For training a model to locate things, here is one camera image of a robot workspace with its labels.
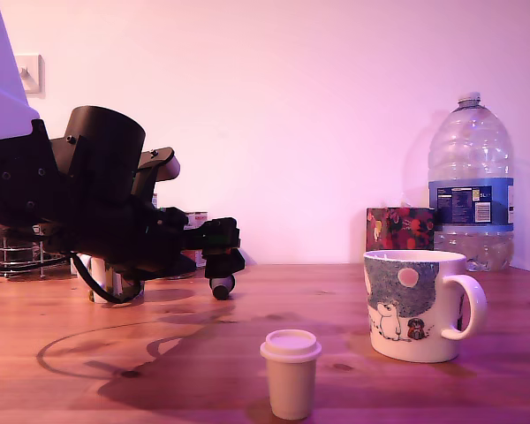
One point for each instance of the dark grey coffee capsule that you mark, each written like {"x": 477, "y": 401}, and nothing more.
{"x": 223, "y": 289}

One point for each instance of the white coffee capsule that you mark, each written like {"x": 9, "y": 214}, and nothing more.
{"x": 291, "y": 384}

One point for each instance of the white can with red label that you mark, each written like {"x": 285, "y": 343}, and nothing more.
{"x": 203, "y": 221}

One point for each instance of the white can with chicken picture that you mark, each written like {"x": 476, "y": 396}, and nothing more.
{"x": 191, "y": 221}

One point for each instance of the green print cartoon mug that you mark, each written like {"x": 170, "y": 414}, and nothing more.
{"x": 97, "y": 267}

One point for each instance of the red floral box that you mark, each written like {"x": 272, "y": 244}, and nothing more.
{"x": 397, "y": 229}

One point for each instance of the large blue-grey cartoon mug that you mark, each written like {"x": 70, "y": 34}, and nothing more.
{"x": 406, "y": 309}

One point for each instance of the large clear water bottle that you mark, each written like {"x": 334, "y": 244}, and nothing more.
{"x": 468, "y": 154}

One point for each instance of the pale gripper camera box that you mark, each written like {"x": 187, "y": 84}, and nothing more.
{"x": 170, "y": 170}

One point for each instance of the white wall knob plate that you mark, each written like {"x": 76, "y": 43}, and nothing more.
{"x": 31, "y": 75}

